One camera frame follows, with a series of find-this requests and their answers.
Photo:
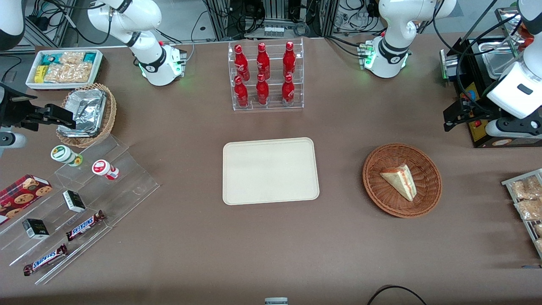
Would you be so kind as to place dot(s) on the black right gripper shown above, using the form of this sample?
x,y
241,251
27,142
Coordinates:
x,y
12,111

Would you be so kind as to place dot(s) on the grey device edge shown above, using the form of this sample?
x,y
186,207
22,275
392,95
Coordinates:
x,y
276,301

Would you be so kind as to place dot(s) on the black food warmer machine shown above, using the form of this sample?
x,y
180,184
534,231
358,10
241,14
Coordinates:
x,y
465,59

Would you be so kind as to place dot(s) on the steel warmer pan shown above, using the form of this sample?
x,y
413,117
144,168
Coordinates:
x,y
495,63

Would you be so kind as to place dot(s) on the brown round wicker basket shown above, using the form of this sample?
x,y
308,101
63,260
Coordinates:
x,y
381,195

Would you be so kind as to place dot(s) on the snickers chocolate bar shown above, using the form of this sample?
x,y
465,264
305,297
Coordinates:
x,y
84,225
45,259

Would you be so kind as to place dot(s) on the triangular sandwich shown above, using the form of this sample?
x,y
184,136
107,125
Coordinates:
x,y
402,180

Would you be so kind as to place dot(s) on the yellow snack pack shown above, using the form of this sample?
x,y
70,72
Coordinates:
x,y
40,74

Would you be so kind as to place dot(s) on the clear acrylic bottle rack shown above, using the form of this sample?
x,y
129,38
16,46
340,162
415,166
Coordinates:
x,y
271,103

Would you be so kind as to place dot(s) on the red cola bottle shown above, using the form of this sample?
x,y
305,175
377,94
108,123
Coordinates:
x,y
289,58
241,61
241,93
263,59
288,91
262,91

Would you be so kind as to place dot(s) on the clear bag of nuts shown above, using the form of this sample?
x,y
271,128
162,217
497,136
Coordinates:
x,y
538,229
539,245
525,188
529,208

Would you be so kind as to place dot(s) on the small black box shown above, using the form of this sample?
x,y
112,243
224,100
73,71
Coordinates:
x,y
35,228
74,201

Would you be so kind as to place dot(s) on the light wicker basket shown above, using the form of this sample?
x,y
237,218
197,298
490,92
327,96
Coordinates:
x,y
109,114

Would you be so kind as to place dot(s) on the white snack bin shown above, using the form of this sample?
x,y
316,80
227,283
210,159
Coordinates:
x,y
98,67

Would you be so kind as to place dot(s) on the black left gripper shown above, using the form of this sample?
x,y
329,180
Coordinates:
x,y
479,113

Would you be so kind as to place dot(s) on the red cookie box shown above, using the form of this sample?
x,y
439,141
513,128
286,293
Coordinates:
x,y
21,195

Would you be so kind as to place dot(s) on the white power strip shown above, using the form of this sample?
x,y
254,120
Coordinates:
x,y
273,30

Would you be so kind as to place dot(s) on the red lid yogurt cup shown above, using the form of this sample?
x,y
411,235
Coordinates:
x,y
103,168

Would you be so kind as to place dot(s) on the clear bag of crackers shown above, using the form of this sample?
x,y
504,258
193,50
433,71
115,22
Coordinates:
x,y
67,73
72,57

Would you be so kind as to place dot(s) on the beige plastic tray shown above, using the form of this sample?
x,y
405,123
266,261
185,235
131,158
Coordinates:
x,y
271,171

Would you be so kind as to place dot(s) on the teal snack pack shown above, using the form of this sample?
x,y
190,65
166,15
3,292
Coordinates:
x,y
89,56
51,58

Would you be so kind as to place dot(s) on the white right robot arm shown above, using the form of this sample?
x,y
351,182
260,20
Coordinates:
x,y
156,63

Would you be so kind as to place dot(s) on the aluminium foil container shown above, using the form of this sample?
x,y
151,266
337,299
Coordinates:
x,y
87,120
87,97

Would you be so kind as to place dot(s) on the green lid yogurt cup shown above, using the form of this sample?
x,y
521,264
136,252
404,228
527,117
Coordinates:
x,y
63,154

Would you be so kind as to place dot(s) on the clear acrylic step display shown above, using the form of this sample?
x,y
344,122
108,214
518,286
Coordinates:
x,y
127,182

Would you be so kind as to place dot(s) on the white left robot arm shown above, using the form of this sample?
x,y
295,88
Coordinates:
x,y
391,46

